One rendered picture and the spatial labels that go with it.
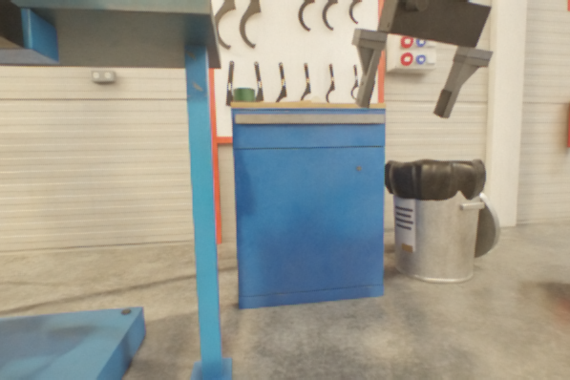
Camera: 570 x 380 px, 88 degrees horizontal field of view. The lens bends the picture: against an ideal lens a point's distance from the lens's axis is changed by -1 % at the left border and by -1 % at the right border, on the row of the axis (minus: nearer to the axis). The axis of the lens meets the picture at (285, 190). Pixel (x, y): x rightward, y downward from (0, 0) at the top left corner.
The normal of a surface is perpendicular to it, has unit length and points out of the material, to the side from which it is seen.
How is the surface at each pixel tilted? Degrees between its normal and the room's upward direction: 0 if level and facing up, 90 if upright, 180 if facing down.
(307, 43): 90
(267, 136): 90
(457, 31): 114
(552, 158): 90
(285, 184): 90
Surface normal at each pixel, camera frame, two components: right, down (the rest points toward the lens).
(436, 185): -0.59, 0.26
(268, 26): 0.15, 0.10
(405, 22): 0.09, 0.49
